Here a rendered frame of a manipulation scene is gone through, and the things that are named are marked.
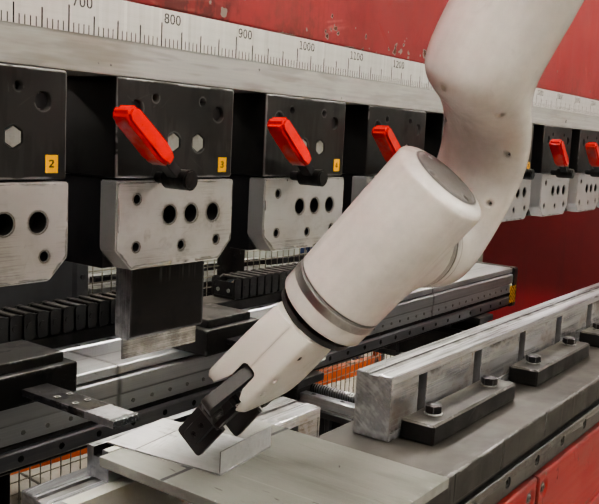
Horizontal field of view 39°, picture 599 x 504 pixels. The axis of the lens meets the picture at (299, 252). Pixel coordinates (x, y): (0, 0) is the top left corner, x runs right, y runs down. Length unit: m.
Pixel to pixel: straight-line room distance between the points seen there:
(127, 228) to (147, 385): 0.49
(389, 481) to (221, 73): 0.41
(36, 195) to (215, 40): 0.25
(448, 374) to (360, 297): 0.72
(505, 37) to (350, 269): 0.21
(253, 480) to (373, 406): 0.49
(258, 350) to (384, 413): 0.54
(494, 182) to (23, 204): 0.38
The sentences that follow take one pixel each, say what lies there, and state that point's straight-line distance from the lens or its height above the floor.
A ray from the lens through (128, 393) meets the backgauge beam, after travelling 1.17.
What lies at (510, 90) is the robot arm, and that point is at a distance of 0.64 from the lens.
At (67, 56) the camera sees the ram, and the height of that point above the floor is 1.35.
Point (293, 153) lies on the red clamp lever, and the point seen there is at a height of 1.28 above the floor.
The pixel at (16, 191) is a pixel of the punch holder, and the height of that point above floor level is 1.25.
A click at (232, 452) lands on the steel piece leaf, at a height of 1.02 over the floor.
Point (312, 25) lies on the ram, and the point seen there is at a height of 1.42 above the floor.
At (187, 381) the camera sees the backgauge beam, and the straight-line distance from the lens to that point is 1.25.
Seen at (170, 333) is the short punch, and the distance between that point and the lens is 0.86.
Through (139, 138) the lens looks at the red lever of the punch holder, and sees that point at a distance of 0.70.
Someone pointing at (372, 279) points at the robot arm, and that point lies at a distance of 0.66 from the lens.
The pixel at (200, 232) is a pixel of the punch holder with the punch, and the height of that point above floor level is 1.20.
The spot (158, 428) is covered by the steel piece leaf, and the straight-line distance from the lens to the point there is 0.87.
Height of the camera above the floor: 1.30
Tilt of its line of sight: 8 degrees down
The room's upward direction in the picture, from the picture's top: 3 degrees clockwise
